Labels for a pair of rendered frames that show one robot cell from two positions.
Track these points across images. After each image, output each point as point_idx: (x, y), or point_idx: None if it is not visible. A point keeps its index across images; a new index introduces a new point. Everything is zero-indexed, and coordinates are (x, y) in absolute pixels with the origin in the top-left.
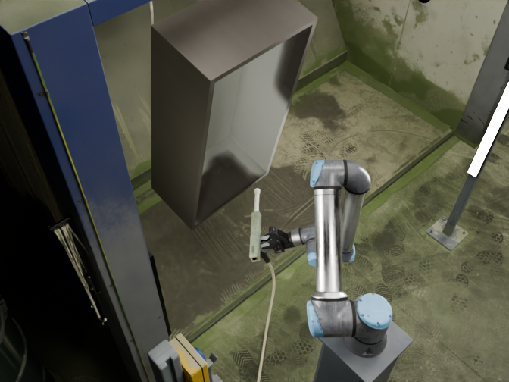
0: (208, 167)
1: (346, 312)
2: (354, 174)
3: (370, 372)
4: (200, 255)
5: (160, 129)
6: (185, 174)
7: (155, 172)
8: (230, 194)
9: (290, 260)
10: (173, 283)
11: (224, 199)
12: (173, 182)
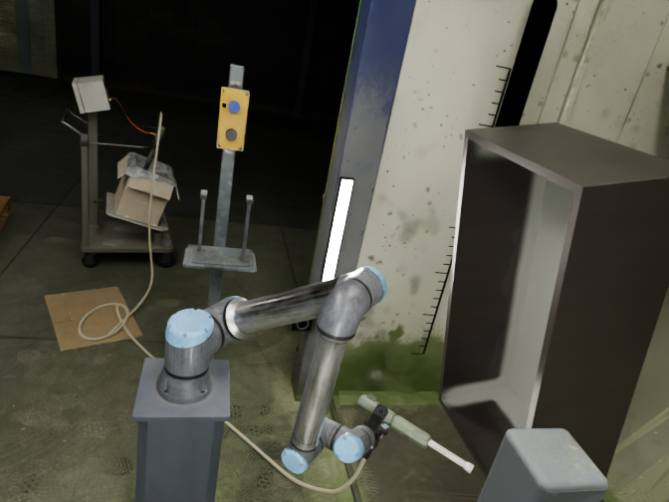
0: None
1: (212, 310)
2: (336, 286)
3: (152, 366)
4: (436, 482)
5: (515, 271)
6: (465, 309)
7: (508, 351)
8: (481, 455)
9: None
10: (408, 442)
11: (474, 445)
12: (480, 342)
